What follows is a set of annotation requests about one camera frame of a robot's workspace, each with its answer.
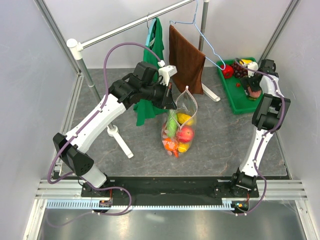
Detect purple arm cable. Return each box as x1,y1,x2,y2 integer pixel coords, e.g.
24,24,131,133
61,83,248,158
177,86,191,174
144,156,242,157
46,42,166,227
223,57,286,217

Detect red toy apple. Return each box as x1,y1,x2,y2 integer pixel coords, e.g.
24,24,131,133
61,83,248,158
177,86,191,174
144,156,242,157
176,125,195,143

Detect green shirt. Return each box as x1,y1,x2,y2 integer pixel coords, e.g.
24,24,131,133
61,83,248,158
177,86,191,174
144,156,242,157
133,16,171,127

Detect green plastic tray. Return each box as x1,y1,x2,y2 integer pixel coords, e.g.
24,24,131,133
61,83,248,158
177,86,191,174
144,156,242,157
216,59,263,115

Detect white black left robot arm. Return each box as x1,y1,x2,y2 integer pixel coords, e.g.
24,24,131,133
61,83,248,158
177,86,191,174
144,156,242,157
53,61,178,197

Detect red toy chili pepper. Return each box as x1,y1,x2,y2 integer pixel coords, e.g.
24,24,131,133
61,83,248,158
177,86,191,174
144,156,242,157
173,149,179,158

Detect dark red toy grapes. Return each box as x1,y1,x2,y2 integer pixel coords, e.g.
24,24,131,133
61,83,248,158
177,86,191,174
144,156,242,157
231,61,248,79

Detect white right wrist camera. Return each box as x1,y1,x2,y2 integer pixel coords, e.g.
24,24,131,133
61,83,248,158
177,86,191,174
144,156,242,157
246,61,259,78

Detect orange toy fruit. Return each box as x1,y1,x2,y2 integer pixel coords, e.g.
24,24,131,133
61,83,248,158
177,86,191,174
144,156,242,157
162,137,179,152

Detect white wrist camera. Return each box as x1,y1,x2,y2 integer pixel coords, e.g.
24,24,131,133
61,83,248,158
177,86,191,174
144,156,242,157
157,60,178,86
246,61,259,78

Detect yellow toy corn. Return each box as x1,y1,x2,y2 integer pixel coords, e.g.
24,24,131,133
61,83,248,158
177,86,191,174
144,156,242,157
177,113,195,126
177,142,191,153

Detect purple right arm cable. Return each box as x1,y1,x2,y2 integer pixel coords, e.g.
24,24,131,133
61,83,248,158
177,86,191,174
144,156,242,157
223,57,286,217

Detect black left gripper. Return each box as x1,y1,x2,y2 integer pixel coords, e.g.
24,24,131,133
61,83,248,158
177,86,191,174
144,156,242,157
141,80,177,110

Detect brown towel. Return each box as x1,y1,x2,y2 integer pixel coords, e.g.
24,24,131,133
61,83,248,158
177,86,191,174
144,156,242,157
169,25,206,95

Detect yellow toy pear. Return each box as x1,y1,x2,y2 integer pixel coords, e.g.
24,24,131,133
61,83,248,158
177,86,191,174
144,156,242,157
239,58,253,65

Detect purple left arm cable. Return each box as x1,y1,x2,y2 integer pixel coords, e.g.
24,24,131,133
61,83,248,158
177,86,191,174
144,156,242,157
46,42,166,227

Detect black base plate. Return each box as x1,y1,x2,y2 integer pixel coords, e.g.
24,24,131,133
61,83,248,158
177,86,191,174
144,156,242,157
81,176,259,199

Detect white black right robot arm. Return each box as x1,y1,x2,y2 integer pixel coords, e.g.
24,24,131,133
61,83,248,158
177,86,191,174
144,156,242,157
229,58,291,197

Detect light blue wire hanger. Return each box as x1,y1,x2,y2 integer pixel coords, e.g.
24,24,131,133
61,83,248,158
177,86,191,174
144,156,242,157
169,0,226,71

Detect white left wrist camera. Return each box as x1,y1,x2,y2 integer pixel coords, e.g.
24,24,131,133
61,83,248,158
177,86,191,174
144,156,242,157
157,60,178,86

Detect grey slotted cable duct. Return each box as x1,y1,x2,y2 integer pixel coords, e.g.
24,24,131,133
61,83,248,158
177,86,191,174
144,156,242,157
46,199,243,211

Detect green toy cucumber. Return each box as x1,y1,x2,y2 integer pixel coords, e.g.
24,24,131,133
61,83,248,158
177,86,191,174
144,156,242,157
165,110,178,138

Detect white metal clothes rack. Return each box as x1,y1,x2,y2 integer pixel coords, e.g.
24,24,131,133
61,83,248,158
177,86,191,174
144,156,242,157
66,0,221,159

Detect clear pink-dotted zip bag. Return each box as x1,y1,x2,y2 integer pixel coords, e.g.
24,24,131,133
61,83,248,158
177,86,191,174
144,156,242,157
161,86,198,158

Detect red toy bell pepper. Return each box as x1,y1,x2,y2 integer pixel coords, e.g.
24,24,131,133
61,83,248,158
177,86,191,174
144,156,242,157
221,64,234,79

